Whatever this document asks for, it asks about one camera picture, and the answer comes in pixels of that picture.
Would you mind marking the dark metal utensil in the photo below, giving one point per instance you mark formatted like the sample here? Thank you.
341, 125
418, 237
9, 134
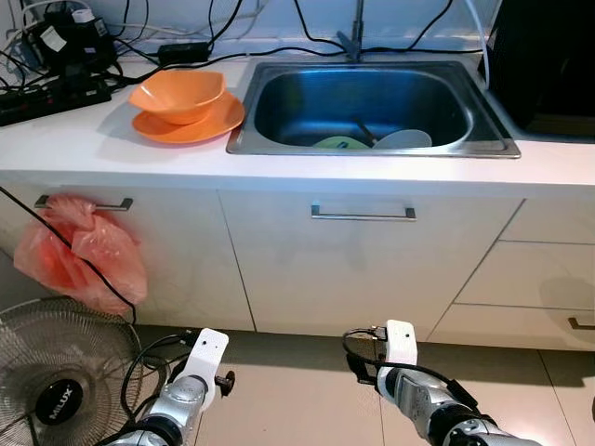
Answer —
364, 130

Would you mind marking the orange plastic bowl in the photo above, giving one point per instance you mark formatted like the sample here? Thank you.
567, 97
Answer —
177, 93

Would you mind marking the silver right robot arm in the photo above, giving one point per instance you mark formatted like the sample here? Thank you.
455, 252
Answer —
428, 404

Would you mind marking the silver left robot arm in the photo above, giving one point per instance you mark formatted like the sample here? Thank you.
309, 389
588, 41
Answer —
172, 413

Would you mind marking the white drawer front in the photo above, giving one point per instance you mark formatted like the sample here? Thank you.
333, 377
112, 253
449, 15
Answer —
535, 274
553, 221
502, 325

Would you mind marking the black appliance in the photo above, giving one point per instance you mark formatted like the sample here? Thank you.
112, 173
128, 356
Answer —
544, 56

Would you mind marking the white cabinet door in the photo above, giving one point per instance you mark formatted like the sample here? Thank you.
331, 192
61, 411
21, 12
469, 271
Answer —
363, 269
186, 269

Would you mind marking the stainless steel sink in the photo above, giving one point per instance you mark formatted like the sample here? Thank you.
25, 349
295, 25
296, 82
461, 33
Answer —
372, 93

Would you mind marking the green plate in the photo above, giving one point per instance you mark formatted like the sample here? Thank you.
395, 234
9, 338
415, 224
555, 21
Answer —
335, 143

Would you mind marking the metal faucet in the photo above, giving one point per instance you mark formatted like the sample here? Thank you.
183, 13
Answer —
351, 46

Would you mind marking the orange plastic plate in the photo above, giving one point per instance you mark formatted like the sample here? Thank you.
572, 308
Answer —
218, 125

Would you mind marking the red plastic bag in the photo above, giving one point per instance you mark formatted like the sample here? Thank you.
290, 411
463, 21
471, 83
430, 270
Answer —
88, 260

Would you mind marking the black charger box white labels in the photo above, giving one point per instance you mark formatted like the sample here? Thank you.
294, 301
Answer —
84, 46

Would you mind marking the black power strip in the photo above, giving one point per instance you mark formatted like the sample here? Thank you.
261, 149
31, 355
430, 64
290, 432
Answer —
46, 102

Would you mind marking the grey standing fan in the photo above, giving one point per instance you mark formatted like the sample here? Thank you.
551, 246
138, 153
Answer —
60, 400

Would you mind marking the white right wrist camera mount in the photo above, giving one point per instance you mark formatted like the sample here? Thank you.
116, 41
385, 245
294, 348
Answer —
402, 342

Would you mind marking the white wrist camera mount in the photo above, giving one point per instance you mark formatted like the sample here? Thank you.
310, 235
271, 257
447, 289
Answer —
402, 342
200, 358

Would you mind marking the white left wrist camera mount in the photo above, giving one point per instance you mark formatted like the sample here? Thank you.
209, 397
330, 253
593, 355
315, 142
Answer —
200, 358

